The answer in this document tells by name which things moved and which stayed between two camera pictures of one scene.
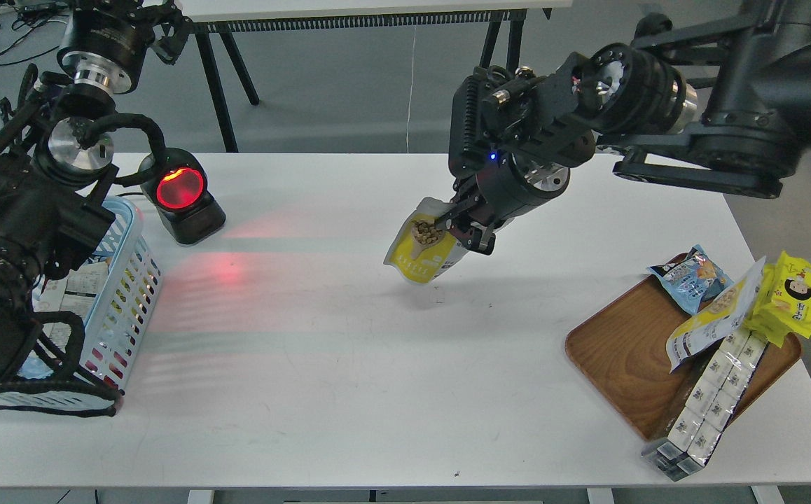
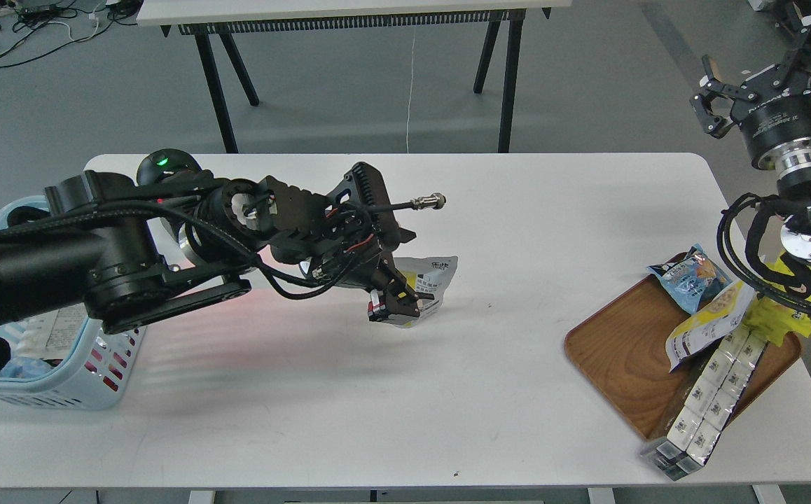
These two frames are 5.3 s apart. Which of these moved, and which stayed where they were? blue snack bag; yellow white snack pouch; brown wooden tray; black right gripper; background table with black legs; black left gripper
Moved: yellow white snack pouch; black left gripper; black right gripper
Stayed: background table with black legs; brown wooden tray; blue snack bag
